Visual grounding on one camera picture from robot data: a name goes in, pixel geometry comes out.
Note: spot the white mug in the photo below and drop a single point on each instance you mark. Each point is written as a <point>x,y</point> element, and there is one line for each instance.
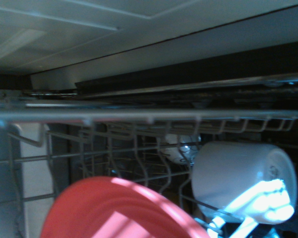
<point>233,173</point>

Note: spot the small white cup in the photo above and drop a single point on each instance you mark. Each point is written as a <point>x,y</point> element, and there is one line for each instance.
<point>178,151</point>

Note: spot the white cabinet with two drawers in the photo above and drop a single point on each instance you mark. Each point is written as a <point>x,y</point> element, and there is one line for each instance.
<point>89,32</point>

